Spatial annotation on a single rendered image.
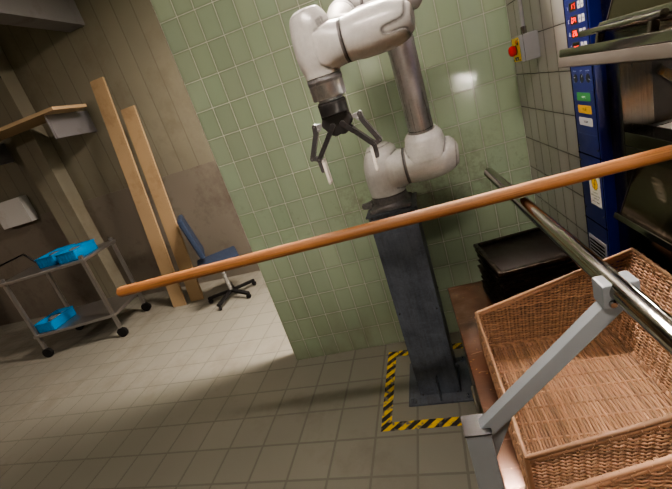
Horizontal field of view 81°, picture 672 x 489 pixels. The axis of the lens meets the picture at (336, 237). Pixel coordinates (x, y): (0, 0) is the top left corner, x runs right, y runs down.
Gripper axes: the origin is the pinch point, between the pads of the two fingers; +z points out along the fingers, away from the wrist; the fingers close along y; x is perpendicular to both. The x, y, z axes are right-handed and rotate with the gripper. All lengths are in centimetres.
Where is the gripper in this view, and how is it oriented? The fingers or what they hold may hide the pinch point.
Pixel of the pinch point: (353, 173)
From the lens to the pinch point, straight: 111.0
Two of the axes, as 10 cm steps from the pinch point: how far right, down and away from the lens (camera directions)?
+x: -1.3, 4.3, -8.9
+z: 3.0, 8.7, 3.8
